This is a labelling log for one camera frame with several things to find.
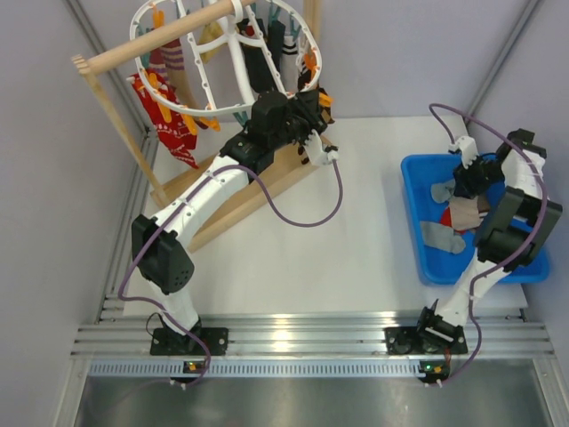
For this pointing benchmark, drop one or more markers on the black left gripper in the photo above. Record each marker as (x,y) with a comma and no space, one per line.
(305,104)

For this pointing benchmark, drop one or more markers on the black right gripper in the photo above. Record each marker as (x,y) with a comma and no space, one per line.
(465,184)

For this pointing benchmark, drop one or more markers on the grey sock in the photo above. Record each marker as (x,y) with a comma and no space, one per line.
(442,192)
(441,237)

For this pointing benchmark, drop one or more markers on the brown argyle sock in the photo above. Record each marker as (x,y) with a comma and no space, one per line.
(302,81)

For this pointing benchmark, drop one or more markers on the orange clothes peg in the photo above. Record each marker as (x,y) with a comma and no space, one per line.
(310,60)

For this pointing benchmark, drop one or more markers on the white round clip hanger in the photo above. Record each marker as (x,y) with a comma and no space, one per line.
(221,87)

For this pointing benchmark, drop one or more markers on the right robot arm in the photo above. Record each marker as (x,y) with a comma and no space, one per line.
(511,234)

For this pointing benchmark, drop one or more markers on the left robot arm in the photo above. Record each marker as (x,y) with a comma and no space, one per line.
(159,243)

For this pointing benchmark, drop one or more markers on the black sock on hanger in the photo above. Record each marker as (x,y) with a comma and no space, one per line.
(258,71)

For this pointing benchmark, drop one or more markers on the yellow sock on hanger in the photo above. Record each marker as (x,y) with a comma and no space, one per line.
(210,33)

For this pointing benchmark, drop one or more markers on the red beige sock in bin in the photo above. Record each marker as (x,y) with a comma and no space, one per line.
(464,214)

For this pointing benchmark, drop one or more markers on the wooden rack base tray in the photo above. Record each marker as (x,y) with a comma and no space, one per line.
(249,187)

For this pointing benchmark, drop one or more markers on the white black striped sock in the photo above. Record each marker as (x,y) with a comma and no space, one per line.
(290,66)

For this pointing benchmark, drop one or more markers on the wooden hanging rod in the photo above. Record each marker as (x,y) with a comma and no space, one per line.
(132,49)

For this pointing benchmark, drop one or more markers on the red white patterned sock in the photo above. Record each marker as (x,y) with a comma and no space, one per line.
(170,126)

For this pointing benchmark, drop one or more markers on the purple striped tan sock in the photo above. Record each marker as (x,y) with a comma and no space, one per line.
(168,62)

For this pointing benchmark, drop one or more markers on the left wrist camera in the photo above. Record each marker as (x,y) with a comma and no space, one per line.
(319,153)

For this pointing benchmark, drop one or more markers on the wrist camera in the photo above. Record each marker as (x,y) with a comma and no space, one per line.
(319,153)
(466,146)

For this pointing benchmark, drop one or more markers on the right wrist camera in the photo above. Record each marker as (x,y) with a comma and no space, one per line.
(466,146)

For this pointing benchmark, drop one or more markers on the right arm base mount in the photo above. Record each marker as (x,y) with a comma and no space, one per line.
(407,340)

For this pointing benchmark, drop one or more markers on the wooden rack upright post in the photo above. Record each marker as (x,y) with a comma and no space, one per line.
(122,133)

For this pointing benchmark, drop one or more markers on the aluminium frame rail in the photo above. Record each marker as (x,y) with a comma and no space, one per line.
(369,345)

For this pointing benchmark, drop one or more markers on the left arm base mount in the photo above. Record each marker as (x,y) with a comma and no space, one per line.
(165,342)

